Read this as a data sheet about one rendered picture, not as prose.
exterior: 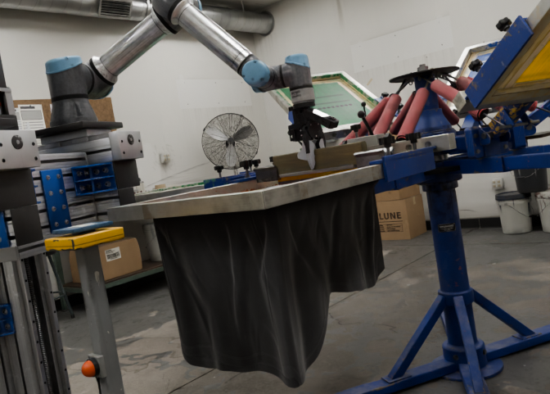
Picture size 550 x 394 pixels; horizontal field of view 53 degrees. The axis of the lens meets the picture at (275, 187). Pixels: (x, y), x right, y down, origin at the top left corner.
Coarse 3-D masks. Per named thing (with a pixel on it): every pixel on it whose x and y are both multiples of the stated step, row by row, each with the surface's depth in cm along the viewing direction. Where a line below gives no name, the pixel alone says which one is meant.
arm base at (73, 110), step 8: (64, 96) 174; (72, 96) 174; (80, 96) 176; (56, 104) 174; (64, 104) 174; (72, 104) 174; (80, 104) 176; (88, 104) 179; (56, 112) 174; (64, 112) 173; (72, 112) 174; (80, 112) 175; (88, 112) 177; (56, 120) 173; (64, 120) 172; (72, 120) 173; (80, 120) 174; (88, 120) 176; (96, 120) 179
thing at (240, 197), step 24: (360, 168) 142; (192, 192) 167; (216, 192) 175; (240, 192) 118; (264, 192) 111; (288, 192) 116; (312, 192) 123; (120, 216) 145; (144, 216) 138; (168, 216) 132
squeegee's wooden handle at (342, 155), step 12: (348, 144) 164; (360, 144) 161; (276, 156) 184; (288, 156) 180; (324, 156) 170; (336, 156) 167; (348, 156) 165; (288, 168) 181; (300, 168) 177; (324, 168) 171
